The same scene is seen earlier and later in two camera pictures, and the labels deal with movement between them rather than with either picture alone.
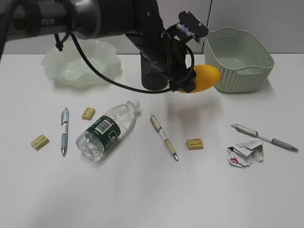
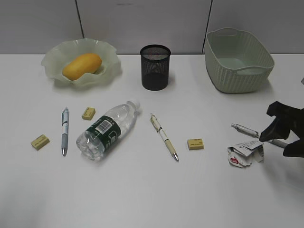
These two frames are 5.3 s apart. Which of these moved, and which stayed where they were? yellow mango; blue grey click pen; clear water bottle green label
Moved: yellow mango
Stayed: clear water bottle green label; blue grey click pen
